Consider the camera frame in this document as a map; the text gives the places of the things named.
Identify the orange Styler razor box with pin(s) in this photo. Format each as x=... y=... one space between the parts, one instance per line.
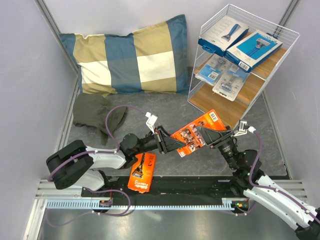
x=192 y=137

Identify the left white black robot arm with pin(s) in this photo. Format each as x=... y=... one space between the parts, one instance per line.
x=78 y=164

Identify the white wire wooden shelf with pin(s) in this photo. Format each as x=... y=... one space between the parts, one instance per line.
x=201 y=94

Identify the blue beige checkered pillow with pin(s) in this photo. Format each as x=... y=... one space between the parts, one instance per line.
x=153 y=59

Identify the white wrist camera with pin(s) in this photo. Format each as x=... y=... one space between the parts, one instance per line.
x=243 y=128
x=151 y=120

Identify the olive green cloth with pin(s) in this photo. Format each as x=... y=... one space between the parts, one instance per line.
x=94 y=110

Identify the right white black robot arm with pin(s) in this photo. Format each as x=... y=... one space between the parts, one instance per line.
x=250 y=181

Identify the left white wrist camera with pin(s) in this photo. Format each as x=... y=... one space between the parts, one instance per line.
x=151 y=120

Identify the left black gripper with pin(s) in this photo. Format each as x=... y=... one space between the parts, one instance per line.
x=165 y=141

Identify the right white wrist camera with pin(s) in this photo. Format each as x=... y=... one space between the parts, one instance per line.
x=243 y=128

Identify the white blue razor box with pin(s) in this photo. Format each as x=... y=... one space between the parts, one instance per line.
x=222 y=35

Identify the clear blister razor pack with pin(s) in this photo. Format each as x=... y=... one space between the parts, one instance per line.
x=231 y=82

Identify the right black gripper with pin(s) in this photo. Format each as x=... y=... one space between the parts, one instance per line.
x=209 y=135

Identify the blue Harry's razor box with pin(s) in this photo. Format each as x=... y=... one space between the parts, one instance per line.
x=253 y=50

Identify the orange Gillette Fusion box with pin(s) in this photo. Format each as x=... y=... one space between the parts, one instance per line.
x=141 y=175

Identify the light blue cable duct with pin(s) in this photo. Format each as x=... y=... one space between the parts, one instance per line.
x=87 y=204

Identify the white Gillette SkinGuard pack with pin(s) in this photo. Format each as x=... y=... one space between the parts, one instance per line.
x=213 y=69

